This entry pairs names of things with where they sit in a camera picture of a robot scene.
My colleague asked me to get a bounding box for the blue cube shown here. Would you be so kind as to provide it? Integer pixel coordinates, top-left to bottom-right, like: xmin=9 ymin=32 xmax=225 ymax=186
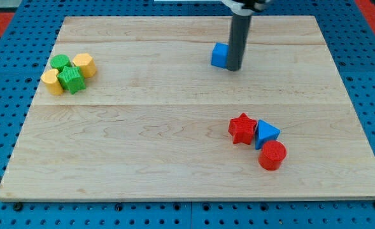
xmin=211 ymin=43 xmax=229 ymax=68

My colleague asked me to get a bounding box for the red star block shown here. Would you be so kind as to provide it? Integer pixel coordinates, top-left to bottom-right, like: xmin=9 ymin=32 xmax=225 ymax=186
xmin=228 ymin=113 xmax=258 ymax=145

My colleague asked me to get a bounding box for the blue triangle block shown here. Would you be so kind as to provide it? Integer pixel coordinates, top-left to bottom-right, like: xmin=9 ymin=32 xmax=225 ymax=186
xmin=255 ymin=120 xmax=281 ymax=150

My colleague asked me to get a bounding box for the red cylinder block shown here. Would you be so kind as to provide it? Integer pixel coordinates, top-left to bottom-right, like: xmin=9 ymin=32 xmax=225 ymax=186
xmin=258 ymin=140 xmax=287 ymax=170

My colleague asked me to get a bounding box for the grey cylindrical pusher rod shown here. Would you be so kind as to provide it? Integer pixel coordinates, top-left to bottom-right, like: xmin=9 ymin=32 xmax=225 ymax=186
xmin=226 ymin=13 xmax=251 ymax=71

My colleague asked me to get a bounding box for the yellow hexagon block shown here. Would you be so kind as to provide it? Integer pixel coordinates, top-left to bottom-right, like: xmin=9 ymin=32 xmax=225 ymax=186
xmin=73 ymin=53 xmax=97 ymax=78

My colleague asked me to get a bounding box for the green star block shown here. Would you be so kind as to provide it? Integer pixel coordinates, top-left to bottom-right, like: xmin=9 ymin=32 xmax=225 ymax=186
xmin=57 ymin=66 xmax=86 ymax=94

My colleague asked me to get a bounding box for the green cylinder block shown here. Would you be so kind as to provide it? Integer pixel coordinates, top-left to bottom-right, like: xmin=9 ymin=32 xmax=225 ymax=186
xmin=50 ymin=54 xmax=72 ymax=73

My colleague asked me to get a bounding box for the yellow heart block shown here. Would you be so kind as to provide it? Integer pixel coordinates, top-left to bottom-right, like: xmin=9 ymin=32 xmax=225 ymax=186
xmin=41 ymin=69 xmax=64 ymax=95

